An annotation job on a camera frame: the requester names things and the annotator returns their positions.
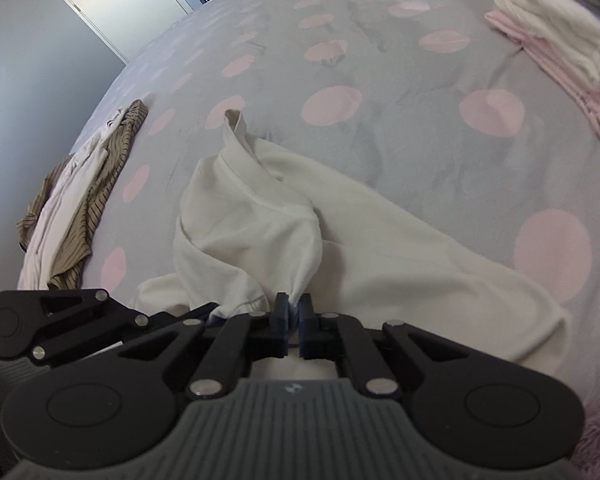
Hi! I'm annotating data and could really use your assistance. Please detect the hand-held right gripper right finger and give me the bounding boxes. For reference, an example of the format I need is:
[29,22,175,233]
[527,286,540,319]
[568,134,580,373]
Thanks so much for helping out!
[299,293,481,397]

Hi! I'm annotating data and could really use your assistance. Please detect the white door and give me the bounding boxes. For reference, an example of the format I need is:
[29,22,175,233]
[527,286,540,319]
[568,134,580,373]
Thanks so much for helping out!
[25,0,201,63]

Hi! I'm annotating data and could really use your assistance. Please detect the white shirt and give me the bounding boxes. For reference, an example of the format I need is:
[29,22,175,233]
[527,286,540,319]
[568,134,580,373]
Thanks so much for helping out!
[137,109,573,368]

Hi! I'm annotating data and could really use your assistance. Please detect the pale pink garment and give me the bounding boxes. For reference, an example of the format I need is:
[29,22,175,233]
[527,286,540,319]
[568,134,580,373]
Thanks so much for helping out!
[17,120,126,291]

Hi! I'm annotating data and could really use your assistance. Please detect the grey pink-dotted bed sheet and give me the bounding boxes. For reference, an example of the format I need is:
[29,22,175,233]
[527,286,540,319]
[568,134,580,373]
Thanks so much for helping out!
[17,0,600,411]

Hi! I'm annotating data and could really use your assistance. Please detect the folded pink garment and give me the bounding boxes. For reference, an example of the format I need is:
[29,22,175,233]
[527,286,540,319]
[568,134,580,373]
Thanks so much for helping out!
[484,9,600,142]

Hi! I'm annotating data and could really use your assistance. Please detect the stack of folded clothes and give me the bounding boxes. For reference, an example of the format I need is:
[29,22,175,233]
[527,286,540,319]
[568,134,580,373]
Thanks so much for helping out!
[490,0,600,92]

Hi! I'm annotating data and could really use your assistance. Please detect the brown striped garment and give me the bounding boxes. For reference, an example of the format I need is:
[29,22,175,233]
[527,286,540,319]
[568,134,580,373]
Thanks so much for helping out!
[16,100,148,291]

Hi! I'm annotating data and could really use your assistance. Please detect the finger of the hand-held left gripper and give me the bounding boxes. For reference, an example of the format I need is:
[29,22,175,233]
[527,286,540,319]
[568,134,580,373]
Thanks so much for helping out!
[30,288,222,367]

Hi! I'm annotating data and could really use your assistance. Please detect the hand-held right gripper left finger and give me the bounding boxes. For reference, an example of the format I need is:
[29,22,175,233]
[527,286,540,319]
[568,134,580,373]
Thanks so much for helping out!
[111,293,291,402]

